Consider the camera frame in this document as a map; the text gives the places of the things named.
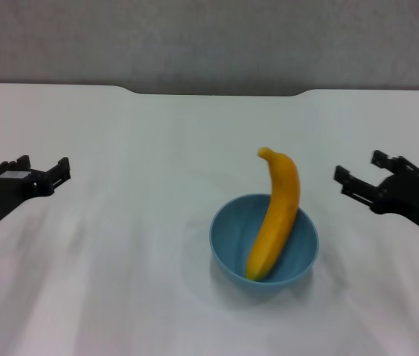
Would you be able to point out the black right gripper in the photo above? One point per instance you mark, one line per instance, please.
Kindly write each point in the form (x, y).
(413, 200)

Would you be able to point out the blue plastic bowl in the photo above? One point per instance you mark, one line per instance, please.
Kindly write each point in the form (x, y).
(231, 237)

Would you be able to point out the yellow banana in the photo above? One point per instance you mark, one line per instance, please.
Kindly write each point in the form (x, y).
(279, 215)

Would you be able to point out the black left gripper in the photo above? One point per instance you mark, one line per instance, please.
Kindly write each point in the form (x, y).
(12, 191)

